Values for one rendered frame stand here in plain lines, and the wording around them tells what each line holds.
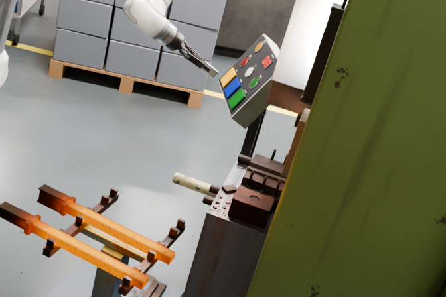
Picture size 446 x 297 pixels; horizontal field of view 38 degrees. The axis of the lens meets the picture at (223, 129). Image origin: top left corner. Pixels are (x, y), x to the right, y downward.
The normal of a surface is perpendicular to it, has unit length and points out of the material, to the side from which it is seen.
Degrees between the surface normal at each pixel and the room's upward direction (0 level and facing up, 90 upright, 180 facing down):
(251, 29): 90
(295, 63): 90
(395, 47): 90
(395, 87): 90
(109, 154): 0
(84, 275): 0
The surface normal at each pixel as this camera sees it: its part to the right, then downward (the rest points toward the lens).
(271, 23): 0.11, 0.48
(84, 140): 0.24, -0.86
